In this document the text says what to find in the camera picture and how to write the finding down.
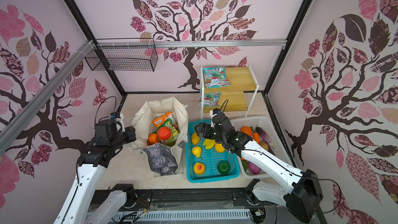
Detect aluminium frame bar rear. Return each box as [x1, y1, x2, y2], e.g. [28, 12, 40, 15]
[97, 39, 287, 48]

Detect green white candy bag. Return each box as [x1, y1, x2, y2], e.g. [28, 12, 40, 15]
[202, 67, 231, 89]
[198, 92, 221, 107]

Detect aluminium frame bar left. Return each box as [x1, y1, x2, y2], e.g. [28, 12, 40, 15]
[1, 40, 94, 154]

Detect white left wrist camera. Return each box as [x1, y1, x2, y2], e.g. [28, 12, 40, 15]
[109, 112, 125, 132]

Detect lower green white candy bag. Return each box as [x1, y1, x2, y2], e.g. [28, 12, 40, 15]
[198, 92, 221, 107]

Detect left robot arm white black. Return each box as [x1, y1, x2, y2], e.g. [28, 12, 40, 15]
[54, 119, 137, 224]

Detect green bell pepper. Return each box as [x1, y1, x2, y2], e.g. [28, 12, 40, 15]
[217, 161, 231, 175]

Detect white wooden two-tier shelf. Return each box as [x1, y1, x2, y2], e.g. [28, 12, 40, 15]
[200, 65, 259, 117]

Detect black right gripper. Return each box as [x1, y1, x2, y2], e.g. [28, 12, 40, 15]
[194, 123, 227, 145]

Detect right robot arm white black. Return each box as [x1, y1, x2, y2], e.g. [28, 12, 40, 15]
[194, 110, 323, 224]

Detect brownish yellow mango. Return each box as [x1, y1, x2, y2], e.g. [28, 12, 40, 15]
[191, 132, 201, 145]

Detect orange bell pepper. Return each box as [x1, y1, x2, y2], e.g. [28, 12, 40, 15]
[147, 133, 159, 146]

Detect brown potato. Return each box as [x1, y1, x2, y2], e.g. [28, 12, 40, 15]
[260, 143, 269, 151]

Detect black wire wall basket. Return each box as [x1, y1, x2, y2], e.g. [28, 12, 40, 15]
[85, 37, 158, 72]

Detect red yellow peach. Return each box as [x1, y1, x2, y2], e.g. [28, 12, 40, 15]
[193, 162, 205, 175]

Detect purple eggplant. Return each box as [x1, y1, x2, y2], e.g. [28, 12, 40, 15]
[256, 127, 275, 148]

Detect red tomato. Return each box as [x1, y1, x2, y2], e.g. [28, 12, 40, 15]
[157, 127, 172, 141]

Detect yellow green candy bag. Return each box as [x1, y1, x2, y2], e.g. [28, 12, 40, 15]
[156, 120, 179, 147]

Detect teal plastic fruit basket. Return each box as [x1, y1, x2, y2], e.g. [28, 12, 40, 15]
[185, 120, 240, 183]

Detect purple red onion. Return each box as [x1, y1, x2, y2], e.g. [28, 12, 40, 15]
[247, 161, 262, 175]

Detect white slotted cable duct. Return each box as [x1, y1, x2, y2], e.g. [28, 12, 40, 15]
[110, 209, 252, 224]

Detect orange tomato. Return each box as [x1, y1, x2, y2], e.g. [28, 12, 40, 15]
[240, 126, 252, 137]

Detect aluminium frame bar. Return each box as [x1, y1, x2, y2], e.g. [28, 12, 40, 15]
[1, 40, 94, 154]
[97, 39, 287, 48]

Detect cream canvas grocery bag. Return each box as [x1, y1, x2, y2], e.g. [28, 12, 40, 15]
[129, 96, 189, 177]

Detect orange carrot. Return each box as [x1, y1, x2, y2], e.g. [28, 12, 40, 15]
[252, 132, 261, 144]

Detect white plastic vegetable basket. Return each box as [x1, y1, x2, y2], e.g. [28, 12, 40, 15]
[231, 116, 292, 179]

